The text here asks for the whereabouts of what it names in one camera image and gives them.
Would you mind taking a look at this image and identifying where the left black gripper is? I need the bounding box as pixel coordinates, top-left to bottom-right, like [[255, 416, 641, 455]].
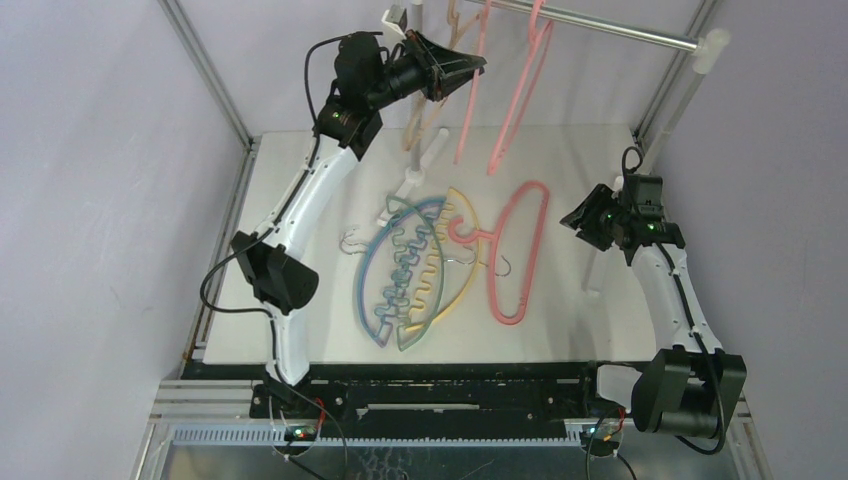
[[366, 31, 485, 111]]

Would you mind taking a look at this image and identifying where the pink plastic hanger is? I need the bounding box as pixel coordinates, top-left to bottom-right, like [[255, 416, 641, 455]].
[[453, 0, 493, 165], [447, 180, 551, 326], [486, 0, 554, 176]]

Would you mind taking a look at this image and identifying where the beige plastic hanger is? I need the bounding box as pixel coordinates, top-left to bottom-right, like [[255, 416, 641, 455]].
[[401, 0, 483, 153]]

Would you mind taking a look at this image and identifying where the yellow wavy wire hanger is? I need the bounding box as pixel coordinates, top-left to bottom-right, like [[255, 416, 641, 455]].
[[400, 187, 482, 339]]

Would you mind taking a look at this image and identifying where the green wavy wire hanger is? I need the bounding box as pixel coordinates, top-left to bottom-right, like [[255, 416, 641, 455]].
[[387, 196, 446, 352]]

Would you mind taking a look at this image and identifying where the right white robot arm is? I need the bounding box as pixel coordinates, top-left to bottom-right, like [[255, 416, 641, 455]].
[[561, 173, 747, 441]]

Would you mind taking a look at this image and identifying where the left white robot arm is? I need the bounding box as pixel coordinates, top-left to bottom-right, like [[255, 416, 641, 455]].
[[231, 30, 487, 417]]

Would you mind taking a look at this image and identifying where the silver clothes rack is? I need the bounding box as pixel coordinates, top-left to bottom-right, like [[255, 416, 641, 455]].
[[397, 1, 730, 197]]

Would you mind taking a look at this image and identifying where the right circuit board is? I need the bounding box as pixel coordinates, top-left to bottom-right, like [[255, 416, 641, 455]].
[[580, 427, 620, 457]]

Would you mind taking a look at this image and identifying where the circuit board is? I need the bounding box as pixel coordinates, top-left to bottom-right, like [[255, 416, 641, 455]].
[[284, 426, 319, 443], [580, 427, 620, 457]]

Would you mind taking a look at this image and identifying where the left circuit board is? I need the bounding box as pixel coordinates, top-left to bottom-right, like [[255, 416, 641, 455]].
[[284, 426, 319, 443]]

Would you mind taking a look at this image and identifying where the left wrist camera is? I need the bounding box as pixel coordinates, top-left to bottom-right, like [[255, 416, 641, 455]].
[[381, 4, 407, 36]]

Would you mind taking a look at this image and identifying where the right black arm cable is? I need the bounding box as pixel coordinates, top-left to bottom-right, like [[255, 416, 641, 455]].
[[619, 146, 729, 457]]

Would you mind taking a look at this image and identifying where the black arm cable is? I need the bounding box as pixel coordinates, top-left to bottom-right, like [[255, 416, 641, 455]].
[[198, 31, 386, 389], [619, 146, 729, 457]]

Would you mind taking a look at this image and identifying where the blue wavy wire hanger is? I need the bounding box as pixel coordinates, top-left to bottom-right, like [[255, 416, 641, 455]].
[[355, 195, 446, 351]]

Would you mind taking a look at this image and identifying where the purple wavy wire hanger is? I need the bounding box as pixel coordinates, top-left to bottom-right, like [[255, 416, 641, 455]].
[[354, 195, 446, 351]]

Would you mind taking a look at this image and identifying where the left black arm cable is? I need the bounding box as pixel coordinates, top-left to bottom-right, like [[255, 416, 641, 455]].
[[198, 31, 386, 389]]

